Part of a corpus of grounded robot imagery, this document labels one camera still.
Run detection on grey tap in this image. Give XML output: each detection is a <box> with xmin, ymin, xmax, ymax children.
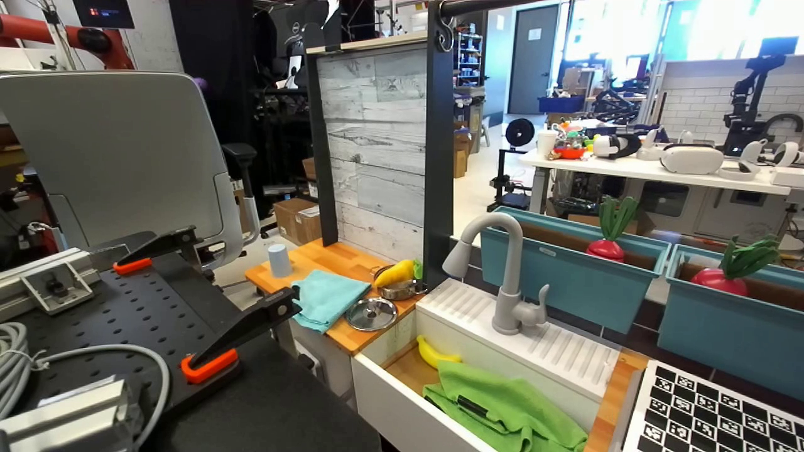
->
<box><xmin>441</xmin><ymin>211</ymin><xmax>553</xmax><ymax>339</ymax></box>

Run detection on yellow toy squash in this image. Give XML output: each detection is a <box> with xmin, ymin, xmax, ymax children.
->
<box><xmin>369</xmin><ymin>255</ymin><xmax>419</xmax><ymax>293</ymax></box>

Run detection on wooden countertop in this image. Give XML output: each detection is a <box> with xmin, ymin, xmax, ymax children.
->
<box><xmin>244</xmin><ymin>239</ymin><xmax>423</xmax><ymax>358</ymax></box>

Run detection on grey wood-print back panel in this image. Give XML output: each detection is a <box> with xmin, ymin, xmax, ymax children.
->
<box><xmin>305</xmin><ymin>32</ymin><xmax>433</xmax><ymax>265</ymax></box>

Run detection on small metal bowl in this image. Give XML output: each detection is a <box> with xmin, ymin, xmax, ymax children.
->
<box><xmin>345</xmin><ymin>296</ymin><xmax>403</xmax><ymax>333</ymax></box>

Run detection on teal cloth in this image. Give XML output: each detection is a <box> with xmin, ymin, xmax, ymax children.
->
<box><xmin>290</xmin><ymin>265</ymin><xmax>373</xmax><ymax>337</ymax></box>

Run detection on cardboard box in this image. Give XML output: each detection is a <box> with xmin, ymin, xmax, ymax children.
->
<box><xmin>270</xmin><ymin>193</ymin><xmax>328</xmax><ymax>249</ymax></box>

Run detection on grey cup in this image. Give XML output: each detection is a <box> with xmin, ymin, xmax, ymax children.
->
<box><xmin>264</xmin><ymin>242</ymin><xmax>295</xmax><ymax>279</ymax></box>

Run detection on small yellow banana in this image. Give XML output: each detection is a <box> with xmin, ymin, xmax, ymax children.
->
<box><xmin>414</xmin><ymin>333</ymin><xmax>465</xmax><ymax>372</ymax></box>

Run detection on black wheeled equipment stand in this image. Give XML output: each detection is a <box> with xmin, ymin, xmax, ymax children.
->
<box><xmin>489</xmin><ymin>116</ymin><xmax>540</xmax><ymax>211</ymax></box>

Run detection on white sink basin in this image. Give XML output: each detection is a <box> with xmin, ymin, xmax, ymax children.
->
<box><xmin>350</xmin><ymin>277</ymin><xmax>654</xmax><ymax>452</ymax></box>

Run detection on teal planter box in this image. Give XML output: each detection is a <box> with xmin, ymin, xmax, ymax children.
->
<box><xmin>479</xmin><ymin>206</ymin><xmax>673</xmax><ymax>337</ymax></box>
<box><xmin>657</xmin><ymin>242</ymin><xmax>804</xmax><ymax>403</ymax></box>

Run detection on red toy radish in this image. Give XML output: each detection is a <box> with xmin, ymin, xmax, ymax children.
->
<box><xmin>584</xmin><ymin>193</ymin><xmax>641</xmax><ymax>263</ymax></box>
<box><xmin>690</xmin><ymin>236</ymin><xmax>781</xmax><ymax>298</ymax></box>

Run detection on green cloth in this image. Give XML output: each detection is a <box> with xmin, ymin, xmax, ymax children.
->
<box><xmin>419</xmin><ymin>358</ymin><xmax>590</xmax><ymax>452</ymax></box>

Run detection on grey door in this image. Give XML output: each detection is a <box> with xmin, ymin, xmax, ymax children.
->
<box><xmin>507</xmin><ymin>2</ymin><xmax>564</xmax><ymax>117</ymax></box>

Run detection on white background table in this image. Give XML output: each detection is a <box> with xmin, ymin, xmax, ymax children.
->
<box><xmin>521</xmin><ymin>147</ymin><xmax>794</xmax><ymax>215</ymax></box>

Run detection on wooden board beside sink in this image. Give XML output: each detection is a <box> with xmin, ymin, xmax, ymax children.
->
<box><xmin>584</xmin><ymin>348</ymin><xmax>654</xmax><ymax>452</ymax></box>

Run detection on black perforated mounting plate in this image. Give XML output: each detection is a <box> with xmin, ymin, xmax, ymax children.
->
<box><xmin>14</xmin><ymin>249</ymin><xmax>285</xmax><ymax>422</ymax></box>

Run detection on grey flat panel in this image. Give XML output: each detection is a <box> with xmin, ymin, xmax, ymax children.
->
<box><xmin>0</xmin><ymin>70</ymin><xmax>246</xmax><ymax>253</ymax></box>

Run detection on white VR headset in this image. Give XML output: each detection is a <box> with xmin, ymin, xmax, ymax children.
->
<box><xmin>659</xmin><ymin>141</ymin><xmax>729</xmax><ymax>179</ymax></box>

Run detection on checkerboard calibration board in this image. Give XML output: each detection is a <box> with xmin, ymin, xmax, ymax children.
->
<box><xmin>620</xmin><ymin>358</ymin><xmax>804</xmax><ymax>452</ymax></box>

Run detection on red pipe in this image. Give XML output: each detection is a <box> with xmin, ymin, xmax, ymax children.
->
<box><xmin>0</xmin><ymin>13</ymin><xmax>136</xmax><ymax>72</ymax></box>

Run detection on aluminium extrusion bar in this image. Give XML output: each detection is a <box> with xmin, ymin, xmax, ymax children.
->
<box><xmin>0</xmin><ymin>373</ymin><xmax>139</xmax><ymax>452</ymax></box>

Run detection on black frame post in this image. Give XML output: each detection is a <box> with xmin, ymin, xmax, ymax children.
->
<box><xmin>419</xmin><ymin>0</ymin><xmax>461</xmax><ymax>289</ymax></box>

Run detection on black clamp orange handle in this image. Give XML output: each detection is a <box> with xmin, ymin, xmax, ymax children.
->
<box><xmin>108</xmin><ymin>224</ymin><xmax>203</xmax><ymax>279</ymax></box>
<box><xmin>178</xmin><ymin>284</ymin><xmax>305</xmax><ymax>390</ymax></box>

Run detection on grey cable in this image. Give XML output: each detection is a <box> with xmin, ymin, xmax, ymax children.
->
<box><xmin>0</xmin><ymin>318</ymin><xmax>175</xmax><ymax>450</ymax></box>

